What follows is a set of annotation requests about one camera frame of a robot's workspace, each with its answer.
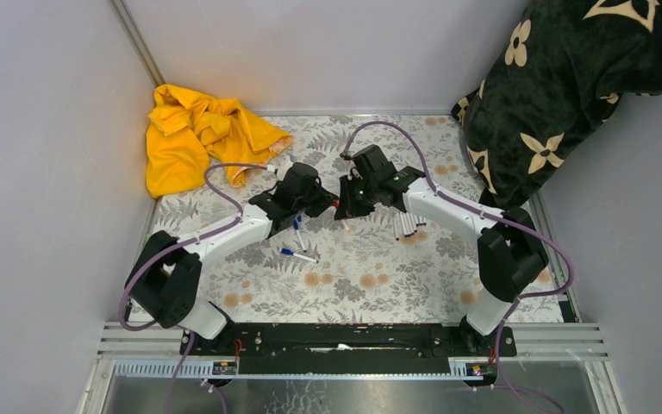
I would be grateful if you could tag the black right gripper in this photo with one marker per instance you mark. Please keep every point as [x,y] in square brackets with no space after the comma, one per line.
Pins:
[347,208]

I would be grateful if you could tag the floral patterned table mat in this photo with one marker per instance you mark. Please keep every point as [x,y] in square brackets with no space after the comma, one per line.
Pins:
[365,276]

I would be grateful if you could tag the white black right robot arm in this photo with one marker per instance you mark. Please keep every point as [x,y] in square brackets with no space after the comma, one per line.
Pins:
[510,255]

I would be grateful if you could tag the aluminium frame rail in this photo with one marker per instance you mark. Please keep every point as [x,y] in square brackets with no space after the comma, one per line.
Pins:
[155,353]

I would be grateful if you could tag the yellow crumpled cloth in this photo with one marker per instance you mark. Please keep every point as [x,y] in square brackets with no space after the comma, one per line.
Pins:
[188,129]

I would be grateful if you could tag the blue marker black eraser cap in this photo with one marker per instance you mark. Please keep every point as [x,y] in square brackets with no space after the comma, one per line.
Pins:
[401,226]

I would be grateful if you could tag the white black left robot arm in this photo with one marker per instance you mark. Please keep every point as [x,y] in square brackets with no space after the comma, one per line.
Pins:
[164,281]

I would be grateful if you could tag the black floral blanket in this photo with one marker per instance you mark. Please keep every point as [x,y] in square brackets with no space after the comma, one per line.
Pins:
[560,77]

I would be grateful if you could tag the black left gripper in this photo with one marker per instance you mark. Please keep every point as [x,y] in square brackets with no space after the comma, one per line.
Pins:
[324,199]

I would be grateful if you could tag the blue cap marker lying crosswise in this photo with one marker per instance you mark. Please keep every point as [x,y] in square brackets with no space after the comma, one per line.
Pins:
[289,252]

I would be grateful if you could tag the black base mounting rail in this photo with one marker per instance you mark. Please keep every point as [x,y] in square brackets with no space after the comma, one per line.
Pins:
[329,348]

